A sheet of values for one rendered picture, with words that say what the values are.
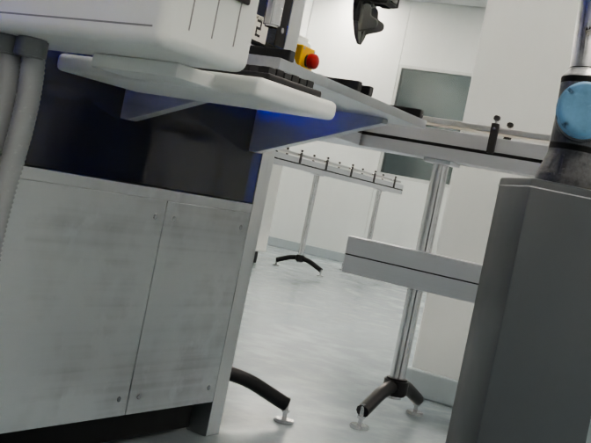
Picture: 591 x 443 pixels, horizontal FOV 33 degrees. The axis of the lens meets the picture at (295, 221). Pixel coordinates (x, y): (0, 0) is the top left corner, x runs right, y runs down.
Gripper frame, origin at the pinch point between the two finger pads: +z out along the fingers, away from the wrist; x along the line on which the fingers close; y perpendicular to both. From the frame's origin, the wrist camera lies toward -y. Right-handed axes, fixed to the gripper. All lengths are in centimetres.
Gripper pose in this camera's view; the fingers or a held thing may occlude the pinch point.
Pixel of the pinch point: (356, 38)
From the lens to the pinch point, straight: 241.1
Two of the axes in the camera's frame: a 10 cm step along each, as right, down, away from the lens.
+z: -2.0, 9.8, 0.3
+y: 8.5, 1.9, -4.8
